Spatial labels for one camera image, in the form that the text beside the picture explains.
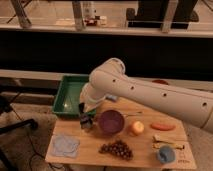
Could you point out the green plastic tray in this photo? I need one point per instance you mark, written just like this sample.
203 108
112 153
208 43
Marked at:
67 99

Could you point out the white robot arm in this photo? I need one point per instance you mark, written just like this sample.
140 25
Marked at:
191 106

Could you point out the purple bowl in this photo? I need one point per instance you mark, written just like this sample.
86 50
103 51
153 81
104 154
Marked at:
111 122

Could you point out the blue cloth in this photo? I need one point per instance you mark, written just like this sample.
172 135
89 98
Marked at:
64 146

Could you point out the metal cup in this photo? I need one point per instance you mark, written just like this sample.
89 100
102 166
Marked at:
86 125

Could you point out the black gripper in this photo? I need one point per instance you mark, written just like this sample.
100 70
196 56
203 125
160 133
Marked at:
84 117

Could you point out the blue sponge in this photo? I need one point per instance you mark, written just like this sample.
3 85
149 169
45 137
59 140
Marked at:
112 98

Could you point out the red bowl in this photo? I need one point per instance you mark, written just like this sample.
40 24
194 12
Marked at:
160 81

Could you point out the yellow apple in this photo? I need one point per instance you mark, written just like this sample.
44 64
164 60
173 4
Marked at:
137 128

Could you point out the bunch of dark grapes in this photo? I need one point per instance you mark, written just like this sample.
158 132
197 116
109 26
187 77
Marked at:
117 148

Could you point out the orange carrot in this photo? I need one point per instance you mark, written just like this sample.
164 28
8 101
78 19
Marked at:
162 127

